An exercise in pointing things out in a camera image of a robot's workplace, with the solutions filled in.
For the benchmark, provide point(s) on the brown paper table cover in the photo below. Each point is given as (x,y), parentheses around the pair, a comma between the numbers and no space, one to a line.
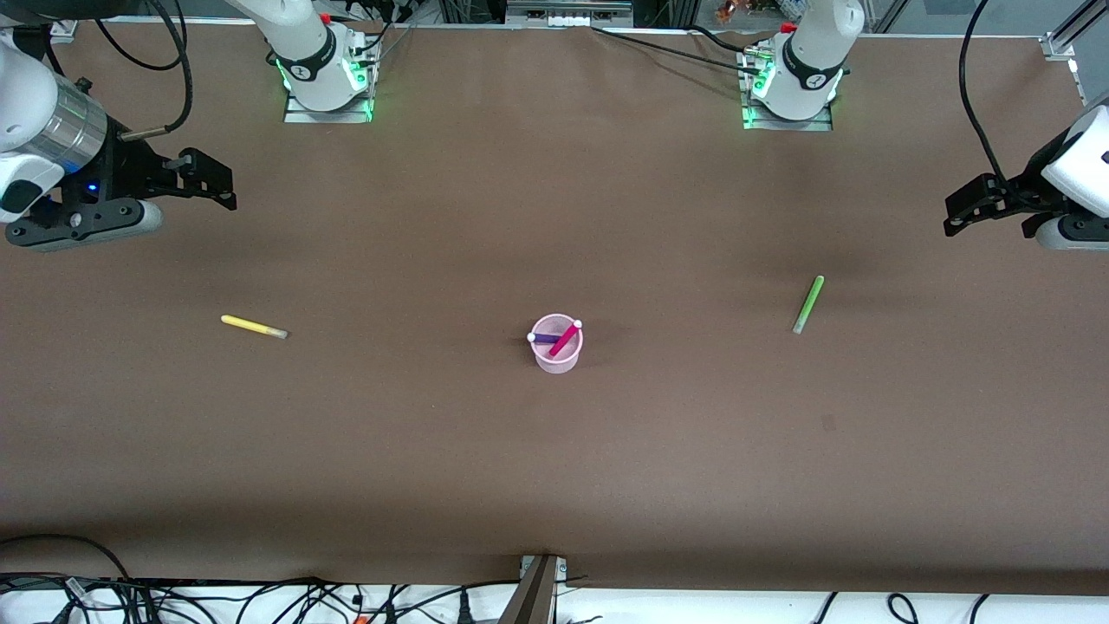
(554,217)

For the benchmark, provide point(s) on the aluminium corner profile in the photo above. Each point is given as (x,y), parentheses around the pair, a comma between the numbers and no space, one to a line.
(61,33)
(1059,45)

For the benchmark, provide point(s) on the silver rail box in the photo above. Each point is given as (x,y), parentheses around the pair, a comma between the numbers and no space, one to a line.
(567,13)

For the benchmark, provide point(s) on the aluminium table edge rail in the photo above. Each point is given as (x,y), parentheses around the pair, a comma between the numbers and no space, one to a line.
(1077,74)

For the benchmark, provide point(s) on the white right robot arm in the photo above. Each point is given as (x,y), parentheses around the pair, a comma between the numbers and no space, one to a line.
(303,39)

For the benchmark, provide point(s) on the yellow pen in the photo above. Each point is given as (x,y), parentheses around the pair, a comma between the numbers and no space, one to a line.
(251,326)

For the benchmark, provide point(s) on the green pen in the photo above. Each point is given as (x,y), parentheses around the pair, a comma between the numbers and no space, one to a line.
(807,305)

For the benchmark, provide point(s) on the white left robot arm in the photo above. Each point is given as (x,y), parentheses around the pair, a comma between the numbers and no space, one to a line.
(819,35)

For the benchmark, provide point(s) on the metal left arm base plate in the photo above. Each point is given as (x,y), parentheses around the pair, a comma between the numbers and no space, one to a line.
(819,126)

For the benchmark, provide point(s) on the pink pen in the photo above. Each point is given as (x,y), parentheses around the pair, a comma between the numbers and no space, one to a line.
(565,339)

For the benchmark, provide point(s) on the purple pen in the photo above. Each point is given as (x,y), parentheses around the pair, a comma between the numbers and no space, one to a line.
(544,338)

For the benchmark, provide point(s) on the pink mesh pen holder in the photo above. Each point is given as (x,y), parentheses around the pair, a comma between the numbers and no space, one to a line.
(555,364)

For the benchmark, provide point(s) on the metal table bracket post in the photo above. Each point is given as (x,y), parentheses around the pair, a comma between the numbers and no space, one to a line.
(533,594)

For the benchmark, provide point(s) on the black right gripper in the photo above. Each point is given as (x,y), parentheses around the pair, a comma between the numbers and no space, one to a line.
(124,170)

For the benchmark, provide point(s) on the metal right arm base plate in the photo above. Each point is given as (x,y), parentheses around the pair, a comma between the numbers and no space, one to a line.
(299,114)

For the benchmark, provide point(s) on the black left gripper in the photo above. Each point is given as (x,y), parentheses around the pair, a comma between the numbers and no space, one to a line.
(1015,193)

